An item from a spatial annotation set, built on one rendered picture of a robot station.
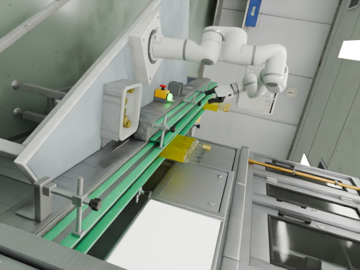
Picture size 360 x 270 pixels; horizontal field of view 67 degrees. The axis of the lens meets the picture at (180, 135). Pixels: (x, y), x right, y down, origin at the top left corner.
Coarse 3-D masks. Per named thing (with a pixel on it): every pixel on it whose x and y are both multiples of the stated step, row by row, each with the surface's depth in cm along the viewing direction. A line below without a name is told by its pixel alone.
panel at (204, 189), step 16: (176, 176) 140; (192, 176) 143; (208, 176) 146; (224, 176) 149; (160, 192) 126; (176, 192) 126; (192, 192) 129; (208, 192) 131; (224, 192) 132; (144, 208) 111; (192, 208) 116; (208, 208) 119; (224, 208) 119
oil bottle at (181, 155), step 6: (168, 150) 134; (174, 150) 134; (180, 150) 134; (186, 150) 136; (162, 156) 136; (168, 156) 135; (174, 156) 134; (180, 156) 133; (186, 156) 133; (186, 162) 134
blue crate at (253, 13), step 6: (252, 0) 570; (258, 0) 567; (252, 6) 574; (258, 6) 571; (252, 12) 578; (258, 12) 608; (246, 18) 585; (252, 18) 581; (246, 24) 588; (252, 24) 585
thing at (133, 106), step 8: (128, 88) 105; (136, 88) 118; (128, 96) 120; (136, 96) 119; (128, 104) 121; (136, 104) 121; (128, 112) 122; (136, 112) 122; (120, 120) 107; (128, 120) 124; (136, 120) 123; (120, 128) 108; (128, 128) 122; (136, 128) 124; (120, 136) 109; (128, 136) 116
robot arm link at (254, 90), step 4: (260, 72) 139; (260, 76) 139; (260, 80) 140; (252, 84) 153; (256, 84) 153; (260, 84) 142; (248, 88) 154; (252, 88) 153; (256, 88) 153; (260, 88) 144; (264, 88) 144; (248, 92) 155; (252, 92) 153; (256, 92) 147; (260, 92) 146; (264, 92) 147; (248, 96) 156; (252, 96) 152; (256, 96) 151
